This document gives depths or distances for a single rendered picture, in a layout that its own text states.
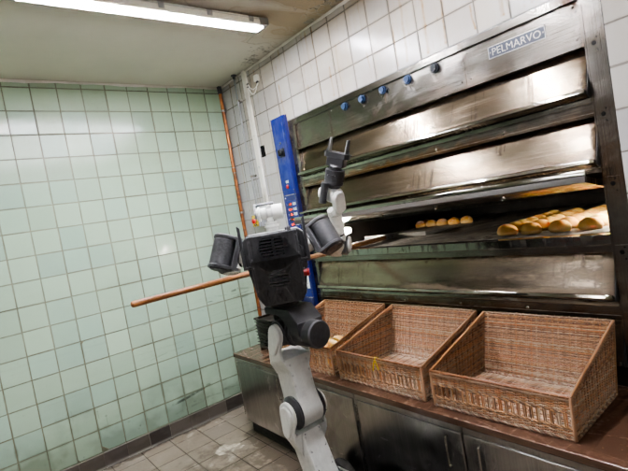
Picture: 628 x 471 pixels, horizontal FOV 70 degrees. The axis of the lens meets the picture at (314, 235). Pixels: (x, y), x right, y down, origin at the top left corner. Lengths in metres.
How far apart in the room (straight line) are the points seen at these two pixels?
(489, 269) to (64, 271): 2.60
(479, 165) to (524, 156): 0.21
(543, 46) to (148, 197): 2.67
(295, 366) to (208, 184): 2.11
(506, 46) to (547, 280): 1.01
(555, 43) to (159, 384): 3.17
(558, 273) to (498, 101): 0.78
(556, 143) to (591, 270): 0.53
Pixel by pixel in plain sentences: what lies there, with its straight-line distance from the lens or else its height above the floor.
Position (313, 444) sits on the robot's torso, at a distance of 2.12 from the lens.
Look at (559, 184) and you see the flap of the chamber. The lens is 1.93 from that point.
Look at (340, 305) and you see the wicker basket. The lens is 2.99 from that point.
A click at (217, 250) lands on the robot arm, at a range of 1.92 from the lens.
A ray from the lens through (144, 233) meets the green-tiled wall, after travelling 3.53.
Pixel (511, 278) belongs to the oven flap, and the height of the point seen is 1.00.
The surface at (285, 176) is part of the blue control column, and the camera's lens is 3.24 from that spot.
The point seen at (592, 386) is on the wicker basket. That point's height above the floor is 0.70.
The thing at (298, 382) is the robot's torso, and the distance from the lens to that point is 2.02.
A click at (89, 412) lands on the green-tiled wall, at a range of 3.56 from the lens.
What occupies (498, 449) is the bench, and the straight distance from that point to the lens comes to 1.91.
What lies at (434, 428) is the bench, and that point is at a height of 0.50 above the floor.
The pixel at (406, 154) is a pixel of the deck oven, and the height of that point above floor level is 1.67.
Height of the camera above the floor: 1.46
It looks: 3 degrees down
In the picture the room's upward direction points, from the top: 10 degrees counter-clockwise
